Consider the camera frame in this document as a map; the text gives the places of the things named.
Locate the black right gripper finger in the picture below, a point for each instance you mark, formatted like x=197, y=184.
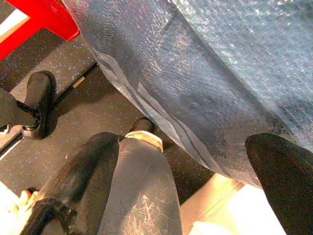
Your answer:
x=286, y=181

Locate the blue denim garment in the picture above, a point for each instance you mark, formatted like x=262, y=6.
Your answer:
x=195, y=73

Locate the white cabinet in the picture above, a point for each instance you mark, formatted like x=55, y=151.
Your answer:
x=232, y=213

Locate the red painted frame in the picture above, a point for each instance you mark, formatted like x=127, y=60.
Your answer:
x=52, y=17

